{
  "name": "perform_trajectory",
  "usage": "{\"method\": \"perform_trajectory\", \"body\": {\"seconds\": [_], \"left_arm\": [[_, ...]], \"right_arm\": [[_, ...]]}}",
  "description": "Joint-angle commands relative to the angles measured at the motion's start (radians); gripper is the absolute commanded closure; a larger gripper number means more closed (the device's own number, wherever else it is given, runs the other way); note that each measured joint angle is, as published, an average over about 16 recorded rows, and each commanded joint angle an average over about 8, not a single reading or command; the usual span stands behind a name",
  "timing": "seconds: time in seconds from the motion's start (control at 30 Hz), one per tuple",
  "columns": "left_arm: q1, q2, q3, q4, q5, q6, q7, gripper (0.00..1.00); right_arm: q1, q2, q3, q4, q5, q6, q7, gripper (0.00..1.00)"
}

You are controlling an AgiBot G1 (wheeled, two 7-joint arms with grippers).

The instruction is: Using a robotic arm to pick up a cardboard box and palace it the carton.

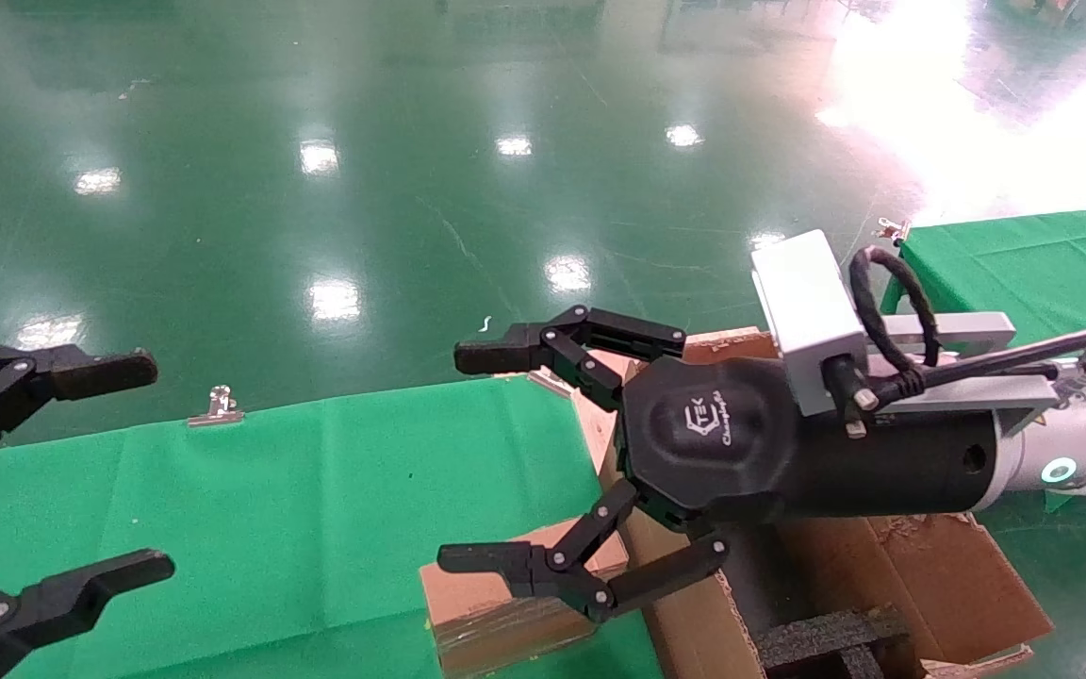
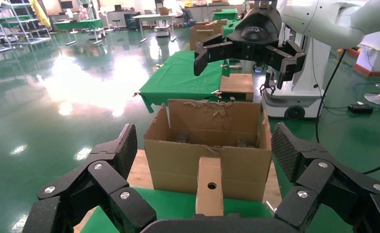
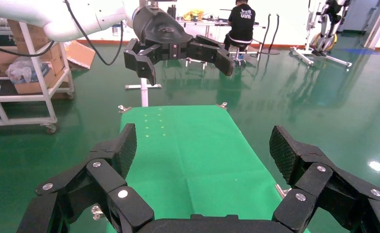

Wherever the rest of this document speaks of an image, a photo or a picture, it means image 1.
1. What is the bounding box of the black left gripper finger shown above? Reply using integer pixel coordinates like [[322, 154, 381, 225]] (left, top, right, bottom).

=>
[[0, 550, 176, 679], [0, 341, 159, 472]]

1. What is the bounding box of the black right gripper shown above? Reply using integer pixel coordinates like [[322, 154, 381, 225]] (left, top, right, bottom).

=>
[[436, 305, 1027, 623]]

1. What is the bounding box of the small brown cardboard box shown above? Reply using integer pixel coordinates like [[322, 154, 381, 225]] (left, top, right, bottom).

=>
[[419, 514, 634, 678]]

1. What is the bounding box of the large open torn carton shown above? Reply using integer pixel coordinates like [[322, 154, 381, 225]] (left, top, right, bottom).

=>
[[569, 325, 1056, 679]]

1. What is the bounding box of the large green table cloth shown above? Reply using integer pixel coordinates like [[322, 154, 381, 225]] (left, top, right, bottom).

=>
[[0, 375, 666, 679]]

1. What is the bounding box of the black foam insert block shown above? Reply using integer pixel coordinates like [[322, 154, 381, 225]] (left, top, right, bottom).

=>
[[755, 608, 912, 679]]

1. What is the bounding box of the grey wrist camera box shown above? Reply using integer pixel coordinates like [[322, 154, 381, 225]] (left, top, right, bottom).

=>
[[750, 229, 1061, 437]]

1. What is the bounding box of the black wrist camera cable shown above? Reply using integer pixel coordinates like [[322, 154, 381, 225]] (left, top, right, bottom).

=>
[[826, 245, 1086, 439]]

